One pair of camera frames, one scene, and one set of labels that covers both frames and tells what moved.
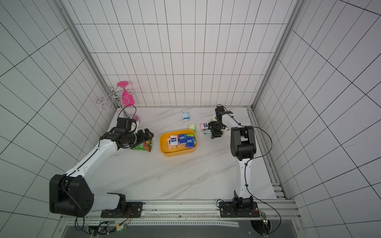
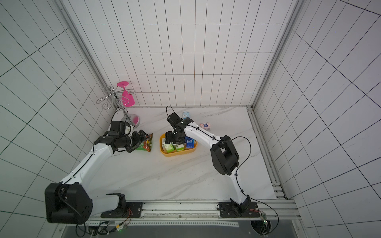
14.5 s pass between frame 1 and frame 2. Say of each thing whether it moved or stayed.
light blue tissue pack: stayed
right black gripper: moved
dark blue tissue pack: stayed
